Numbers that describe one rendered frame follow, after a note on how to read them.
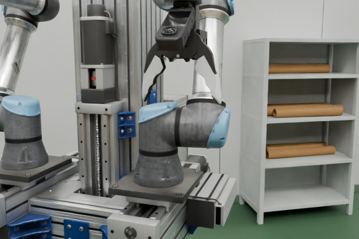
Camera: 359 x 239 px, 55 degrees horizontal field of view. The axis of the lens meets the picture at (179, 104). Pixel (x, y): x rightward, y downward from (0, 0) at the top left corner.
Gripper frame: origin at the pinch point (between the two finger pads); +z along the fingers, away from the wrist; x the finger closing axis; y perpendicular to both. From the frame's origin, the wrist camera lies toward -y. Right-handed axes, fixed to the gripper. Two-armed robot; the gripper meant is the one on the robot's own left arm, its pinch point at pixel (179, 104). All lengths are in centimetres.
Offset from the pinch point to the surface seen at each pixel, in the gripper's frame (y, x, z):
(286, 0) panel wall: 282, -11, -59
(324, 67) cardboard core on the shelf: 276, -47, 1
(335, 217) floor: 256, -61, 132
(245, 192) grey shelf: 249, 17, 116
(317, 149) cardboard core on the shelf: 266, -44, 74
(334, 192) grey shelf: 281, -62, 118
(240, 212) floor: 241, 20, 132
